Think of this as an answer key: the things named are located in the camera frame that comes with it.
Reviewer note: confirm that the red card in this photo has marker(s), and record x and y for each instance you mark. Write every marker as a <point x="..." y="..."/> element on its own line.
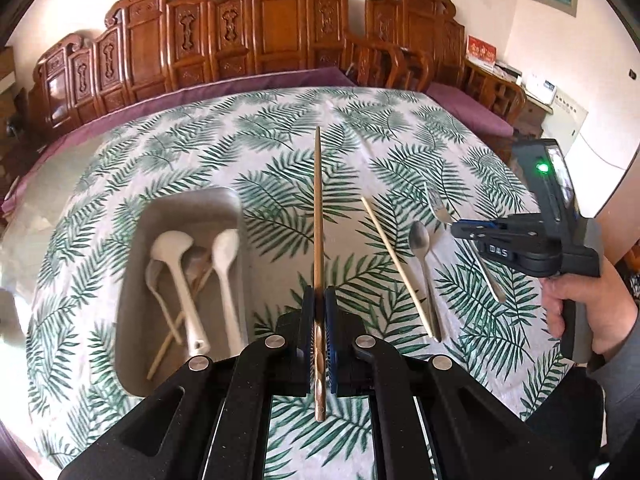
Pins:
<point x="480" y="53"/>

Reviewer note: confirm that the palm leaf tablecloth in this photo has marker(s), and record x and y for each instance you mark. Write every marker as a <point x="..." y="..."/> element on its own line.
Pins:
<point x="381" y="144"/>

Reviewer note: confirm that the person's right forearm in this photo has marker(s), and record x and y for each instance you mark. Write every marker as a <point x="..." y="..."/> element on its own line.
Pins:
<point x="619" y="377"/>

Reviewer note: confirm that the dark brown wooden chopstick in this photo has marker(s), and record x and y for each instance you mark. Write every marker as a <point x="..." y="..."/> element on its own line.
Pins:
<point x="319" y="324"/>

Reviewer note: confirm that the small steel spoon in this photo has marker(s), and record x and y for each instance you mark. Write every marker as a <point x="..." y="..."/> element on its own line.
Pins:
<point x="420" y="243"/>

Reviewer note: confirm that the large steel spoon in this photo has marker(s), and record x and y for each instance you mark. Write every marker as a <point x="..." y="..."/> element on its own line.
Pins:
<point x="195" y="262"/>

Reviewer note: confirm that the cream plastic soup spoon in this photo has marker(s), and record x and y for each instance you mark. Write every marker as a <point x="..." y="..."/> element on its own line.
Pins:
<point x="169" y="248"/>

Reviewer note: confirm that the carved wooden bench back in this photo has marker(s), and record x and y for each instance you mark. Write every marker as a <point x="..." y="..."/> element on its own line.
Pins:
<point x="153" y="47"/>

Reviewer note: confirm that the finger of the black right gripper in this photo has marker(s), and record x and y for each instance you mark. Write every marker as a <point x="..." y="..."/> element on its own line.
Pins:
<point x="509" y="246"/>
<point x="513" y="225"/>

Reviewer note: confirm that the light bamboo chopstick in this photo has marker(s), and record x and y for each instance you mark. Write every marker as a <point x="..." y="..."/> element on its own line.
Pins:
<point x="400" y="270"/>

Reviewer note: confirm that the grey rectangular utensil tray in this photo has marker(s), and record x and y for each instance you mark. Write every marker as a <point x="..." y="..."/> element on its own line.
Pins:
<point x="145" y="351"/>

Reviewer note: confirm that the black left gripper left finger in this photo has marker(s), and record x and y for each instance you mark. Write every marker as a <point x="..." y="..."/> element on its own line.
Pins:
<point x="277" y="365"/>

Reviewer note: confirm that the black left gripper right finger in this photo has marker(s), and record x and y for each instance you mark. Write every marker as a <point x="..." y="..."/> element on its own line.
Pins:
<point x="363" y="365"/>

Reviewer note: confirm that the person's right hand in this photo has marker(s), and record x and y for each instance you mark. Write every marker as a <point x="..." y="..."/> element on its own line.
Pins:
<point x="611" y="311"/>

